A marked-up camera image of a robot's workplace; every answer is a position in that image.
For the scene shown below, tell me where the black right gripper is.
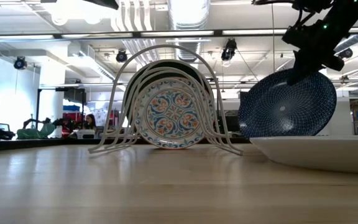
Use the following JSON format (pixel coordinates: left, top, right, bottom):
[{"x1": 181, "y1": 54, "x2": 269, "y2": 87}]
[{"x1": 283, "y1": 19, "x2": 345, "y2": 86}]

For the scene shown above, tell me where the blue patterned plate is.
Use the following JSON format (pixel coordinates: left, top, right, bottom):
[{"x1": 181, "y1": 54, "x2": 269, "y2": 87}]
[{"x1": 237, "y1": 68, "x2": 337, "y2": 139}]

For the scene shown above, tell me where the white wire dish rack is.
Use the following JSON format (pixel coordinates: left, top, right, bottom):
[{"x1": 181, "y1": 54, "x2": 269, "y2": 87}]
[{"x1": 88, "y1": 44, "x2": 244, "y2": 156}]

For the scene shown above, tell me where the green rimmed white plate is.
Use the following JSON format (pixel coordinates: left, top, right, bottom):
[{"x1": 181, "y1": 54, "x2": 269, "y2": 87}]
[{"x1": 124, "y1": 58, "x2": 214, "y2": 127}]

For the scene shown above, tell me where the plain white plate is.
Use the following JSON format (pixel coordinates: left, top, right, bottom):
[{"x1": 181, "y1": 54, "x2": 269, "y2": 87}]
[{"x1": 249, "y1": 135, "x2": 358, "y2": 175}]

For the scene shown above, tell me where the floral plate with orange rim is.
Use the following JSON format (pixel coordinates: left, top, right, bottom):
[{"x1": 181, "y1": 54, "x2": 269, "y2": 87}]
[{"x1": 134, "y1": 77, "x2": 213, "y2": 150}]

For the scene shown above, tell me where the black hanging spotlight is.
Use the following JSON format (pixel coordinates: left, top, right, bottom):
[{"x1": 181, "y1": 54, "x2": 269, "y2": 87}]
[
  {"x1": 221, "y1": 39, "x2": 238, "y2": 62},
  {"x1": 13, "y1": 56, "x2": 27, "y2": 70},
  {"x1": 116, "y1": 49, "x2": 129, "y2": 63},
  {"x1": 337, "y1": 47, "x2": 354, "y2": 60}
]

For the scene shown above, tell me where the ceiling light strip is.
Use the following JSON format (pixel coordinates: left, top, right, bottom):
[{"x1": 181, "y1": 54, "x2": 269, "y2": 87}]
[
  {"x1": 140, "y1": 30, "x2": 214, "y2": 37},
  {"x1": 222, "y1": 29, "x2": 288, "y2": 35},
  {"x1": 0, "y1": 34, "x2": 54, "y2": 40}
]

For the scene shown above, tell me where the person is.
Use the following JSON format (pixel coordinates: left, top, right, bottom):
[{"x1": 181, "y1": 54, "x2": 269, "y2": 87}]
[{"x1": 84, "y1": 113, "x2": 98, "y2": 131}]

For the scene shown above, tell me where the silver ventilation duct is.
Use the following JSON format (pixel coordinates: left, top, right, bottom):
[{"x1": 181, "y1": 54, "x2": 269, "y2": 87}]
[{"x1": 166, "y1": 0, "x2": 211, "y2": 63}]

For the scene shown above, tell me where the black frame stand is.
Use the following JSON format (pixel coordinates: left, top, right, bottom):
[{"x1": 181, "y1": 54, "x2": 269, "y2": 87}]
[{"x1": 36, "y1": 87, "x2": 87, "y2": 138}]

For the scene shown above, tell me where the black aluminium table frame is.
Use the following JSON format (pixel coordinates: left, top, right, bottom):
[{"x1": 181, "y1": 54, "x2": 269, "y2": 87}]
[{"x1": 0, "y1": 138, "x2": 251, "y2": 153}]

